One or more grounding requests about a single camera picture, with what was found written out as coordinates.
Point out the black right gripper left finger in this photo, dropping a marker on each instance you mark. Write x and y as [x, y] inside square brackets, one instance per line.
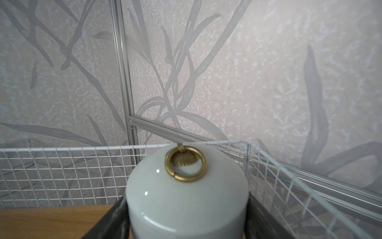
[115, 224]

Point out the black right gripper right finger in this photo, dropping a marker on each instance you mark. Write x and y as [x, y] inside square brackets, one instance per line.
[260, 224]

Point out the white tea canister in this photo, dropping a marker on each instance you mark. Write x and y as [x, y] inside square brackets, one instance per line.
[202, 200]

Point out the white wire three-tier shelf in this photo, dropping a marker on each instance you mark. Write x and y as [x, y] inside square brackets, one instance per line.
[82, 176]

